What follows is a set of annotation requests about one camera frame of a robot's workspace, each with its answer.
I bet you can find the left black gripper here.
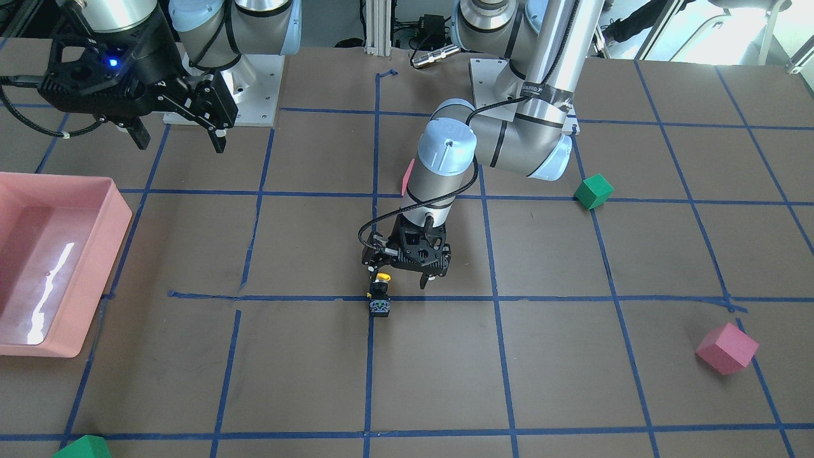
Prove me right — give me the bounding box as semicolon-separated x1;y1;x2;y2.
362;215;452;290

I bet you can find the green foam cube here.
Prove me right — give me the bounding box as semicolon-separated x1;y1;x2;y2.
52;435;113;458
574;174;614;211

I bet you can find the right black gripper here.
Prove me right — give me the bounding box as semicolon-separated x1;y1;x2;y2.
38;29;238;154

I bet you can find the pink plastic tray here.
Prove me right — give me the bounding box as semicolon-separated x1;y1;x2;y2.
1;172;133;357

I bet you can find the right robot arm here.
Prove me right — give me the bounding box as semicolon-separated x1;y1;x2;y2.
33;1;302;153

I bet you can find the pink foam cube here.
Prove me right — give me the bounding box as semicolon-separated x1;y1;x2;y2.
695;324;759;376
401;158;415;197

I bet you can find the pink foam cube far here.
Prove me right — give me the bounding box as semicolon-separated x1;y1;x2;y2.
695;324;759;376

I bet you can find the pink foam cube centre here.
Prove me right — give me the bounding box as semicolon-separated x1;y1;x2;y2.
401;158;415;197

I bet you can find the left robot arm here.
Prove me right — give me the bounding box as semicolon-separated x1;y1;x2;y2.
359;1;603;298

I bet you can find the aluminium frame post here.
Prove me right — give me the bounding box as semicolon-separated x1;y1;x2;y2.
360;0;394;58

